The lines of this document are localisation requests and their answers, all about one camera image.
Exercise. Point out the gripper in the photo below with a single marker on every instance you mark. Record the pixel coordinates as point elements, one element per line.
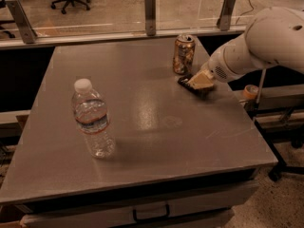
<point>218,66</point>

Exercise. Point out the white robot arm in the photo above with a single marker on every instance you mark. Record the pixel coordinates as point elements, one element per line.
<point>273,37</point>

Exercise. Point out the orange soda can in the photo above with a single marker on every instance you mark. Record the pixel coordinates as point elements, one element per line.
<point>184,54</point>

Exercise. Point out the clear plastic water bottle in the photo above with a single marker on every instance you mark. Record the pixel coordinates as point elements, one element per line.
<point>91,115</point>

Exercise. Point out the grey table drawer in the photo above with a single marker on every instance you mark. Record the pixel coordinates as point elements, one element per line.
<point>210,207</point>

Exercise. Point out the black cart frame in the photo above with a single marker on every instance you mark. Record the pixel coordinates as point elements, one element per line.
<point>277,113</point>

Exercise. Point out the right metal glass bracket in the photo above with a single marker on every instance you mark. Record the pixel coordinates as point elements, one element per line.
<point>224,20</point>

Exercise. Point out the metal glass bracket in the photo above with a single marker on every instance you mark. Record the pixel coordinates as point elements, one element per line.
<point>224,20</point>
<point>26,31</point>
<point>150,17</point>

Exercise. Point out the middle metal glass bracket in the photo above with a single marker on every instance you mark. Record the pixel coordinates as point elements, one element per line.
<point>150,17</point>

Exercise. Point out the black drawer handle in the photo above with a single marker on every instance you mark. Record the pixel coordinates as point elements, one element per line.
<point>151,213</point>

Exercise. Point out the left metal glass bracket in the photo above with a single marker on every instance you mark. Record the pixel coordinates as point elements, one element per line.
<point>26,31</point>

